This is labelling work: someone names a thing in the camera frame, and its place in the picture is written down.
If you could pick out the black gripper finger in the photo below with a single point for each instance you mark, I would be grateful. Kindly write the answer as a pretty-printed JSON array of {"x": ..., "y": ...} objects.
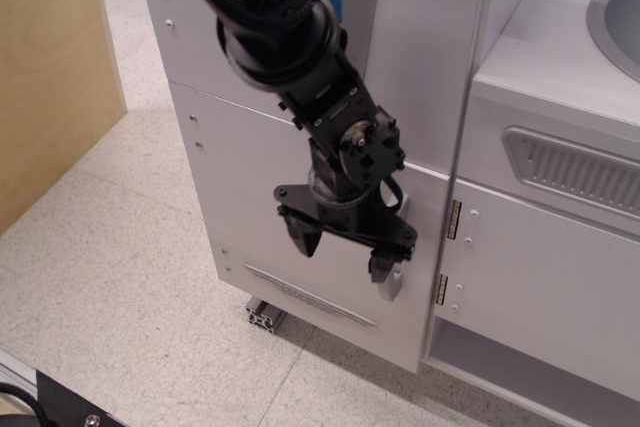
[
  {"x": 382, "y": 262},
  {"x": 305, "y": 232}
]

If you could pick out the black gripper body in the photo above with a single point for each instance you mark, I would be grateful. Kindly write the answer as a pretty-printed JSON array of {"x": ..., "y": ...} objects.
[{"x": 367, "y": 220}]

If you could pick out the grey fridge door handle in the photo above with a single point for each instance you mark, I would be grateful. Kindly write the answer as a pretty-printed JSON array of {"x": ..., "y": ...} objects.
[{"x": 391, "y": 286}]

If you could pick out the white low fridge door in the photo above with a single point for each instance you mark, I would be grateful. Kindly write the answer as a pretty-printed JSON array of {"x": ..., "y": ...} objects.
[{"x": 238, "y": 157}]

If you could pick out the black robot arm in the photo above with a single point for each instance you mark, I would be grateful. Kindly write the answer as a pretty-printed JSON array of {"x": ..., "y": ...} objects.
[{"x": 296, "y": 49}]

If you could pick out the white toy fridge cabinet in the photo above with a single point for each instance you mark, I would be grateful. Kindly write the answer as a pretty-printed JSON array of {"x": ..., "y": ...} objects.
[{"x": 415, "y": 57}]

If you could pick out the lower brass oven hinge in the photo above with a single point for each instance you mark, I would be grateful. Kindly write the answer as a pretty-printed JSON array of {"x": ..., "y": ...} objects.
[{"x": 441, "y": 289}]

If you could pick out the brass oven hinge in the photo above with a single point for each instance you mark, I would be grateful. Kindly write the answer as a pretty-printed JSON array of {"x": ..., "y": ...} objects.
[
  {"x": 441, "y": 289},
  {"x": 454, "y": 219}
]

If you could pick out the upper brass oven hinge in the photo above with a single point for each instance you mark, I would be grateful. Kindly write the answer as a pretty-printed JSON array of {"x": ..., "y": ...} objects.
[{"x": 454, "y": 219}]

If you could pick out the aluminium extrusion foot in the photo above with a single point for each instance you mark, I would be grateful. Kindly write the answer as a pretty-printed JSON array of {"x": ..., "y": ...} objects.
[{"x": 265, "y": 315}]

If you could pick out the white toy oven cabinet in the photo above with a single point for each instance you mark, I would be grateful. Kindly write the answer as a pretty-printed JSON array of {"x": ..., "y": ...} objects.
[{"x": 542, "y": 300}]

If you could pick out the grey vent panel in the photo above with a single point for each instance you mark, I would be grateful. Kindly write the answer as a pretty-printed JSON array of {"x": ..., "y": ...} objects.
[{"x": 602, "y": 179}]

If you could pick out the light plywood panel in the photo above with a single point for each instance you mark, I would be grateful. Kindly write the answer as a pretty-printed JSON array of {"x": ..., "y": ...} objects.
[{"x": 60, "y": 93}]

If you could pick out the grey sink basin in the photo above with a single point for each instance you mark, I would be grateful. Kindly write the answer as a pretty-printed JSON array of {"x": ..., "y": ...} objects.
[{"x": 614, "y": 28}]

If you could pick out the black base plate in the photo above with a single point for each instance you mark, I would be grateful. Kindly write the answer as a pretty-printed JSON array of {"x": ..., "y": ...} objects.
[{"x": 64, "y": 407}]

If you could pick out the aluminium rail bottom left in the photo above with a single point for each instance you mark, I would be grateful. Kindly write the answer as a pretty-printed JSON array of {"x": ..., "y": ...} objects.
[{"x": 16, "y": 373}]

